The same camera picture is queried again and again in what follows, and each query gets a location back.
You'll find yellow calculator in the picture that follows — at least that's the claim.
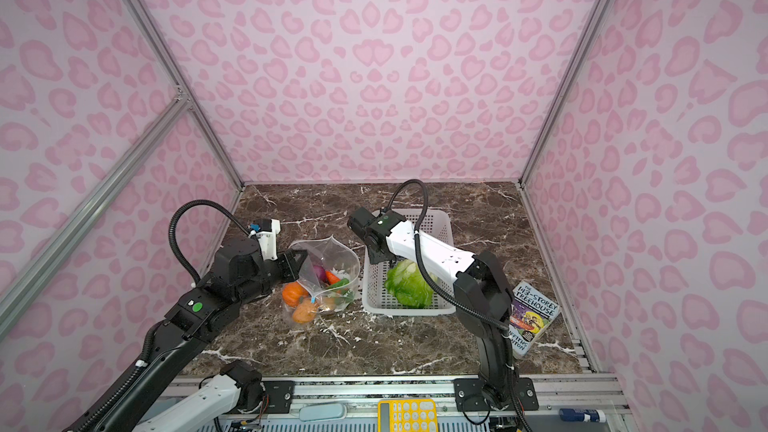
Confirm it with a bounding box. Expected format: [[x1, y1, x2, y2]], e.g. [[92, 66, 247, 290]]
[[377, 398, 438, 432]]

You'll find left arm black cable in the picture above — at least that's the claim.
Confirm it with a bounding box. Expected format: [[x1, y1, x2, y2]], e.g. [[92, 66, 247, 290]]
[[167, 199, 250, 286]]

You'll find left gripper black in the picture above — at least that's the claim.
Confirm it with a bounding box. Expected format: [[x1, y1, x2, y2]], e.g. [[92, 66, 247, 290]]
[[237, 245, 309, 309]]

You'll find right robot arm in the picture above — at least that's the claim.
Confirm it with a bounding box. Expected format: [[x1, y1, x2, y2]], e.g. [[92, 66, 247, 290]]
[[348, 207, 517, 410]]

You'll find colourful paperback book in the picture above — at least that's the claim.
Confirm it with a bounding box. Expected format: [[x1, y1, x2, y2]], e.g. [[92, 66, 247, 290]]
[[509, 281, 560, 358]]

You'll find brown potato toy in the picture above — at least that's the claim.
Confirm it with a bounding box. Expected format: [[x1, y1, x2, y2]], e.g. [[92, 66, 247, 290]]
[[292, 300, 318, 324]]

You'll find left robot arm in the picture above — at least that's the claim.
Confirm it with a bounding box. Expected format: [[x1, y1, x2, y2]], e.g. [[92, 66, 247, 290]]
[[65, 237, 310, 431]]

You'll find aluminium frame rail base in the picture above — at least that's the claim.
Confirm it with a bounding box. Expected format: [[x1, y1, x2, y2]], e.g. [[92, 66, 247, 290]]
[[161, 371, 637, 432]]

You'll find yellow-orange squash toy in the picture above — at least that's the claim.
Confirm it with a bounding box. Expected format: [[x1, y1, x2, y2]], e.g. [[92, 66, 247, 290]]
[[317, 296, 337, 314]]

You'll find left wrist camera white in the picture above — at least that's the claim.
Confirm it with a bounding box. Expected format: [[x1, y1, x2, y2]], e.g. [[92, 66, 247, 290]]
[[249, 219, 281, 260]]

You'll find blue white marker pen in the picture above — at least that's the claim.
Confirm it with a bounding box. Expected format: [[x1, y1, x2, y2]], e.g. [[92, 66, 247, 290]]
[[558, 408, 607, 423]]

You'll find light blue flat case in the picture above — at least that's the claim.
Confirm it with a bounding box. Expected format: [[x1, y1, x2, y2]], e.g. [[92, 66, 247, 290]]
[[299, 402, 347, 422]]

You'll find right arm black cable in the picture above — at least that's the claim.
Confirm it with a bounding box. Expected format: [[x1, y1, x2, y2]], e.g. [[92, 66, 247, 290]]
[[383, 179, 532, 432]]

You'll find purple onion toy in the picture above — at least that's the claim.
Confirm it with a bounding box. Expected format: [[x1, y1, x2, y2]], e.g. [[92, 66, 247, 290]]
[[312, 264, 327, 284]]

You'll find orange carrot toy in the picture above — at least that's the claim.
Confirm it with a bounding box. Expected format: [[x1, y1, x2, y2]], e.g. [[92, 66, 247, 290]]
[[325, 270, 341, 286]]

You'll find clear zip top bag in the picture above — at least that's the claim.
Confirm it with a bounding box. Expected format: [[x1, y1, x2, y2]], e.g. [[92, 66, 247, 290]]
[[281, 236, 360, 325]]

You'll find green cucumber toy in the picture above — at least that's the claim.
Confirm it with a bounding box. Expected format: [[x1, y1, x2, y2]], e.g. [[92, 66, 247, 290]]
[[329, 278, 355, 304]]

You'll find green lettuce toy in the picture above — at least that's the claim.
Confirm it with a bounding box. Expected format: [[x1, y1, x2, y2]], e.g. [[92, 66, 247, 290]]
[[385, 259, 434, 309]]

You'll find white plastic basket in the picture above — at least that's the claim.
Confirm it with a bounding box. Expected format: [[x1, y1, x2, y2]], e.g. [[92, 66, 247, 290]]
[[362, 209, 455, 317]]

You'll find orange pumpkin toy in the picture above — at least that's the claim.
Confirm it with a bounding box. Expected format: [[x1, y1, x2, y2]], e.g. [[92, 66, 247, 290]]
[[281, 281, 309, 308]]

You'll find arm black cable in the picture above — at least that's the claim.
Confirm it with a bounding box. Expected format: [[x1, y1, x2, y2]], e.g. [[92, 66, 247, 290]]
[[383, 179, 532, 432], [167, 199, 250, 286]]

